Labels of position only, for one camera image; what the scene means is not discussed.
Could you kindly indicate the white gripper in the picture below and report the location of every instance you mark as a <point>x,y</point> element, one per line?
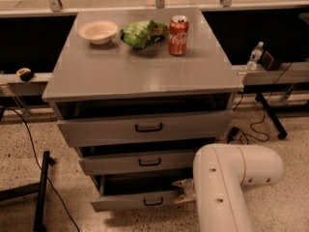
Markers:
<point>190,189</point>

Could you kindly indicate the grey bottom drawer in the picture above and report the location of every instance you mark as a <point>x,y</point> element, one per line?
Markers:
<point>137,192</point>

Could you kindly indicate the grey drawer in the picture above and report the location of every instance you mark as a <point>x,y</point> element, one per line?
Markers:
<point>144,128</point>
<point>142,161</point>
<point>137,192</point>

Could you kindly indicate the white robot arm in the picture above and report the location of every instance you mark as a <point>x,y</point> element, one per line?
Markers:
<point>219,173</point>

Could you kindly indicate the grey middle drawer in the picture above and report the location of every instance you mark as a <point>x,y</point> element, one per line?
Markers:
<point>142,161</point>

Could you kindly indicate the grey top drawer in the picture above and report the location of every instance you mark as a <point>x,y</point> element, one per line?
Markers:
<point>144,128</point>

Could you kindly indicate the grey drawer cabinet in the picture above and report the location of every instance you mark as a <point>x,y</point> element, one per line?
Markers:
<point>116,80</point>

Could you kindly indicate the black stand leg right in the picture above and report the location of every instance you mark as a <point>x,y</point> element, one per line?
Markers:
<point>282,134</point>

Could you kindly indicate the black stand base left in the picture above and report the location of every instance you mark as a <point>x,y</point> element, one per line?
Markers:
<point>39,188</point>

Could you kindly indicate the small black box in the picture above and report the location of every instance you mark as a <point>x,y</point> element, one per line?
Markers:
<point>269,62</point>

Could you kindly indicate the clear plastic water bottle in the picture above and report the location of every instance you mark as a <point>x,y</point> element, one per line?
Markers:
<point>255,56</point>

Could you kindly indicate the red coca-cola can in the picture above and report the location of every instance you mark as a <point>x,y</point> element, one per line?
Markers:
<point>177,38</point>

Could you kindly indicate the green chip bag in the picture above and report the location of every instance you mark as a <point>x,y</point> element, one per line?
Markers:
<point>141,34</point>

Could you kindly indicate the white paper bowl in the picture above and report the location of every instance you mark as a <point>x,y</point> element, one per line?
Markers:
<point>98,32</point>

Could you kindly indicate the small black yellow object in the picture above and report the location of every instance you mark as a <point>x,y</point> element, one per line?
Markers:
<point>25,74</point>

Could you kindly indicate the black power adapter with cable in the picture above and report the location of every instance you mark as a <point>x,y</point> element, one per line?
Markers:
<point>235,131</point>

